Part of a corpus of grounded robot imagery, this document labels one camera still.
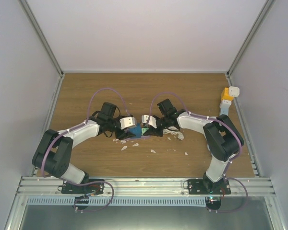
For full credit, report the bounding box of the green plug adapter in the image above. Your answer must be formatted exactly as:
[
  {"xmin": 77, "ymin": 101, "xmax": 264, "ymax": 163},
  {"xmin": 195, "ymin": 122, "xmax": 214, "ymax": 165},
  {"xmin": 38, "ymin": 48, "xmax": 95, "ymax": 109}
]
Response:
[{"xmin": 141, "ymin": 127, "xmax": 149, "ymax": 136}]

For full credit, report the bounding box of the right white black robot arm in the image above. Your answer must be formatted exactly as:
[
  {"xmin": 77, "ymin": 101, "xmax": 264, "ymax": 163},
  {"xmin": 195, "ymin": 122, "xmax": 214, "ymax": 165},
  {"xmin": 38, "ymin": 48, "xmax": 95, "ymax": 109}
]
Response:
[{"xmin": 142, "ymin": 99, "xmax": 244, "ymax": 194}]

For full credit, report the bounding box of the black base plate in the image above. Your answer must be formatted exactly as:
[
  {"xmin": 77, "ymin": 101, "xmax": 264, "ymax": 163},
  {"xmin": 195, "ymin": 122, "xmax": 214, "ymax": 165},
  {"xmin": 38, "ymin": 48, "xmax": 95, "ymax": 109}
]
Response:
[
  {"xmin": 182, "ymin": 178, "xmax": 231, "ymax": 195},
  {"xmin": 57, "ymin": 179, "xmax": 105, "ymax": 195}
]

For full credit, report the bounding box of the yellow plug adapter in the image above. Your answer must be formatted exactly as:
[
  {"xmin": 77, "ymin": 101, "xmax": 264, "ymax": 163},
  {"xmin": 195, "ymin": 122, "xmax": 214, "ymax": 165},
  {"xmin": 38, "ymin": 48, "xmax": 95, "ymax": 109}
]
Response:
[{"xmin": 221, "ymin": 87, "xmax": 234, "ymax": 101}]

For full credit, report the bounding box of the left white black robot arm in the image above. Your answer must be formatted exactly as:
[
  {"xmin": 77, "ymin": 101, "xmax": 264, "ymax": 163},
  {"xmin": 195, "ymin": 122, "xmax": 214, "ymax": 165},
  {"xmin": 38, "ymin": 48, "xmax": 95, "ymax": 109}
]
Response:
[{"xmin": 32, "ymin": 102, "xmax": 136, "ymax": 194}]

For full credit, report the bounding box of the purple power strip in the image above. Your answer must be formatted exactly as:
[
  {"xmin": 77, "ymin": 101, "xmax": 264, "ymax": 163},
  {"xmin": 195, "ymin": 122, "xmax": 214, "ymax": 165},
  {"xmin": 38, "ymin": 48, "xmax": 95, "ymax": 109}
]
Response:
[{"xmin": 124, "ymin": 136, "xmax": 151, "ymax": 141}]

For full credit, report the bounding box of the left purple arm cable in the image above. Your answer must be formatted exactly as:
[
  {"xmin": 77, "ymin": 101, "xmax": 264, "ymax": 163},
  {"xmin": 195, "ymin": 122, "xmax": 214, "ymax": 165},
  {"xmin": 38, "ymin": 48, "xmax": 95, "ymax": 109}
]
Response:
[{"xmin": 42, "ymin": 88, "xmax": 132, "ymax": 178}]

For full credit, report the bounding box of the white plastic debris pile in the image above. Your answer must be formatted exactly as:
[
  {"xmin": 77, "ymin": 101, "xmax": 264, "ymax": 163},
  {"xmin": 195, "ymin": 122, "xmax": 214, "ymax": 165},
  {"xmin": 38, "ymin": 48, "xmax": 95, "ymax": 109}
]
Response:
[{"xmin": 113, "ymin": 138, "xmax": 139, "ymax": 151}]

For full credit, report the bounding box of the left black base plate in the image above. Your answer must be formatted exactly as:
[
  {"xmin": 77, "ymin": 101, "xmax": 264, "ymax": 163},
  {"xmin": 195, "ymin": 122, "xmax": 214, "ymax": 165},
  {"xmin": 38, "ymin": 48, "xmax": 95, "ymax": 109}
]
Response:
[{"xmin": 57, "ymin": 179, "xmax": 105, "ymax": 195}]

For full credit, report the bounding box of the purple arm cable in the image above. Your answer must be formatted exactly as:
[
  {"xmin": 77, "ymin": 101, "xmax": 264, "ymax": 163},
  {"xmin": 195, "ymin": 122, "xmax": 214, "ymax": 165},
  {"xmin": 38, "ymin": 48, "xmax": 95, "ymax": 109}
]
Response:
[
  {"xmin": 145, "ymin": 91, "xmax": 243, "ymax": 166},
  {"xmin": 42, "ymin": 88, "xmax": 132, "ymax": 178}
]

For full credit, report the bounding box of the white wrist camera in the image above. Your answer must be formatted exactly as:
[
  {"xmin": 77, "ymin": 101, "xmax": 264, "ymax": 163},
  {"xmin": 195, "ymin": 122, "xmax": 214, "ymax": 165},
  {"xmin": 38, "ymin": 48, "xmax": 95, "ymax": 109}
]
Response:
[
  {"xmin": 141, "ymin": 115, "xmax": 159, "ymax": 128},
  {"xmin": 120, "ymin": 116, "xmax": 137, "ymax": 130}
]

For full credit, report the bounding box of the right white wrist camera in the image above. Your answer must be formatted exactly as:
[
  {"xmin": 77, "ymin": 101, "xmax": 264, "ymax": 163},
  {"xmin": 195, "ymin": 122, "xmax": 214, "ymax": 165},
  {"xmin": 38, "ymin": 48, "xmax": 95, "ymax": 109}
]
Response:
[{"xmin": 141, "ymin": 115, "xmax": 159, "ymax": 128}]

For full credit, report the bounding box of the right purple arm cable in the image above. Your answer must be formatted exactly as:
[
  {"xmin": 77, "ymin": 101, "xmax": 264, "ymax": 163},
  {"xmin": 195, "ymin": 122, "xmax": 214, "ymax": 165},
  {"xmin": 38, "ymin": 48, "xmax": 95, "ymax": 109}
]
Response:
[{"xmin": 145, "ymin": 91, "xmax": 243, "ymax": 166}]

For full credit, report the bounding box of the white cube adapter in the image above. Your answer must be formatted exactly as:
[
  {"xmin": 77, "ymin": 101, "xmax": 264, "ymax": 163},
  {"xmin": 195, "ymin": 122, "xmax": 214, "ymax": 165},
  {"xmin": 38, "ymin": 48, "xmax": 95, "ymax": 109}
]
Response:
[{"xmin": 228, "ymin": 86, "xmax": 240, "ymax": 98}]

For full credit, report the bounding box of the aluminium front rail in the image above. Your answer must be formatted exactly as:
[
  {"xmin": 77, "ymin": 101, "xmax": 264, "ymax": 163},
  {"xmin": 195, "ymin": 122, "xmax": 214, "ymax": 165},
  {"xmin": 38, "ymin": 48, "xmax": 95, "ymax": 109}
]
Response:
[{"xmin": 16, "ymin": 177, "xmax": 276, "ymax": 197}]

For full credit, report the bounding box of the light blue charger block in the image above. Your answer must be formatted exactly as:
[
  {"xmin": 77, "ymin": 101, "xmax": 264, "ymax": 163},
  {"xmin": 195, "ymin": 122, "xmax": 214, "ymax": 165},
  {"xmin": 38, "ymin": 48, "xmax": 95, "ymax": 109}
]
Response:
[{"xmin": 219, "ymin": 99, "xmax": 232, "ymax": 116}]

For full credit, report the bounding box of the blue cube plug adapter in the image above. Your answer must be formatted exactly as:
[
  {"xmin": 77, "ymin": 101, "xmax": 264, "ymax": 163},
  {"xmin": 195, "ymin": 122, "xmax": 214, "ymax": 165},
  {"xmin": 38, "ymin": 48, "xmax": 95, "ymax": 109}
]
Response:
[{"xmin": 129, "ymin": 123, "xmax": 142, "ymax": 137}]

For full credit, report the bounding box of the white power strip cord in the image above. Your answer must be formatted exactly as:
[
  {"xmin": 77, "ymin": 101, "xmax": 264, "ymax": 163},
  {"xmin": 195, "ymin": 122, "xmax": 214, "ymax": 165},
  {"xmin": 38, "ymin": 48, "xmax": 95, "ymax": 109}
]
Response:
[{"xmin": 163, "ymin": 128, "xmax": 185, "ymax": 141}]

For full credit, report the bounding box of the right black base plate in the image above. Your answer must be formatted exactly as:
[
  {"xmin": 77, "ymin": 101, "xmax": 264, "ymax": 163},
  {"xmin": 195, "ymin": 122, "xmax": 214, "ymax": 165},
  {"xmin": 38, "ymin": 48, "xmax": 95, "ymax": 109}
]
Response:
[{"xmin": 182, "ymin": 178, "xmax": 231, "ymax": 195}]

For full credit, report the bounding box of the slotted grey cable duct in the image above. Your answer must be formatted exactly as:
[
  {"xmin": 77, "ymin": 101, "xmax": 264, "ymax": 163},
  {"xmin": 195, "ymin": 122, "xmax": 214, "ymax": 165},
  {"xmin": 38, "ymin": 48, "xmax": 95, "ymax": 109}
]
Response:
[{"xmin": 27, "ymin": 196, "xmax": 206, "ymax": 207}]

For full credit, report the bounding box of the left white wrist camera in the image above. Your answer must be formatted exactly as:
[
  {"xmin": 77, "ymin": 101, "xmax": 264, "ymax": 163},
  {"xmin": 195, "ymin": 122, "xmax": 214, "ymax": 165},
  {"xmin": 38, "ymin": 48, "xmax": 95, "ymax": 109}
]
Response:
[{"xmin": 120, "ymin": 116, "xmax": 137, "ymax": 130}]

